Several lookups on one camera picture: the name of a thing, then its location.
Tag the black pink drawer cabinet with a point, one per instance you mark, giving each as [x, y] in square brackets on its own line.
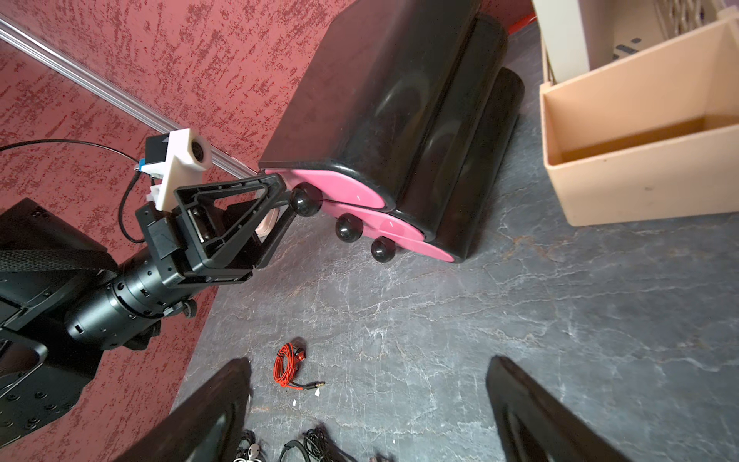
[411, 99]

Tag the red earphones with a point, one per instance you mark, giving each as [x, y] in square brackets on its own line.
[286, 367]

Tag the beige cardboard folder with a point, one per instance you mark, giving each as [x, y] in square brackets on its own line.
[578, 35]

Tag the beige file organizer rack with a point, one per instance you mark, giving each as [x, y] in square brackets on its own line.
[653, 134]

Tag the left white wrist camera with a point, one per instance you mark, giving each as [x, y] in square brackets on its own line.
[178, 159]

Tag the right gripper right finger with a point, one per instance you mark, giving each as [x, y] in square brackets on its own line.
[533, 425]

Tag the pink top drawer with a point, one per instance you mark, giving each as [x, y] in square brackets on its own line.
[341, 194]

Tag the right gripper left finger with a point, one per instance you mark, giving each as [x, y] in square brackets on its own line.
[205, 427]

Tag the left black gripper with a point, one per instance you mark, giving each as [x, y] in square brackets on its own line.
[210, 238]

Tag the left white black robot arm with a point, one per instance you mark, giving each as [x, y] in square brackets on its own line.
[65, 300]

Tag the pink bottom drawer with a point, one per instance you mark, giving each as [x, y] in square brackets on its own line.
[418, 247]

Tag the black earphones right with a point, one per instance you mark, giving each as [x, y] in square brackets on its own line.
[315, 445]

